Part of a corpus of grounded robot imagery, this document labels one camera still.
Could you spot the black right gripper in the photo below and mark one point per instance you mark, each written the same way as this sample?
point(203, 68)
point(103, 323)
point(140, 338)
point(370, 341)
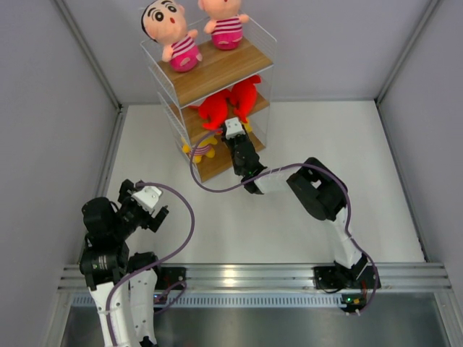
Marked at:
point(244, 137)

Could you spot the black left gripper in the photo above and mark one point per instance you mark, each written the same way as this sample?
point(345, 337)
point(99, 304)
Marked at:
point(125, 198)

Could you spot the yellow bear plush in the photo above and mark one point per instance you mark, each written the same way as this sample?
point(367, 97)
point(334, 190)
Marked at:
point(247, 126)
point(204, 149)

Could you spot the red shark plush toy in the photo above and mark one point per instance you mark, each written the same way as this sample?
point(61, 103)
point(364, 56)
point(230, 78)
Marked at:
point(214, 109)

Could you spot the pink bald baby doll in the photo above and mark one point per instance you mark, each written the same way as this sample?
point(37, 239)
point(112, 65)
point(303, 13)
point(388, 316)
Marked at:
point(225, 24)

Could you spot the pink black-haired boy doll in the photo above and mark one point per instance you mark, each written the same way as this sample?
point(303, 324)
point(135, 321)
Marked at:
point(164, 22)

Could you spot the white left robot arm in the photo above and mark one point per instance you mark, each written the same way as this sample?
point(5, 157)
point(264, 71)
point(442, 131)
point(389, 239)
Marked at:
point(120, 283)

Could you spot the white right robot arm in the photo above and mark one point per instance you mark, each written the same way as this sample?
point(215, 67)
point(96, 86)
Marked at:
point(323, 195)

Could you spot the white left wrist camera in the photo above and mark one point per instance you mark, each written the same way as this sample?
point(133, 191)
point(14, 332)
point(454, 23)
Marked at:
point(147, 198)

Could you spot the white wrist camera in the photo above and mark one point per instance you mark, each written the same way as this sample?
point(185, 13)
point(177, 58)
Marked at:
point(232, 127)
point(147, 198)

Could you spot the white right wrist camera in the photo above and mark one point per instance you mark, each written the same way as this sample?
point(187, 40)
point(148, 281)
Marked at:
point(232, 127)

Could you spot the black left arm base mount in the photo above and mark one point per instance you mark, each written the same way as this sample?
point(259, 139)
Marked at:
point(168, 276)

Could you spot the white wire wooden shelf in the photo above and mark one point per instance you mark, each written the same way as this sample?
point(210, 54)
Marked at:
point(218, 70)

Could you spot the slotted grey cable duct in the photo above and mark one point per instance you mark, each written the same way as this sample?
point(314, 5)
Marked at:
point(256, 300)

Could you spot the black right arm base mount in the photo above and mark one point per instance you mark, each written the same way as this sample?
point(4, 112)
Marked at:
point(332, 278)

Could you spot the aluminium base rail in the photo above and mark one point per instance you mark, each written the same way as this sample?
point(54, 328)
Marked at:
point(398, 277)

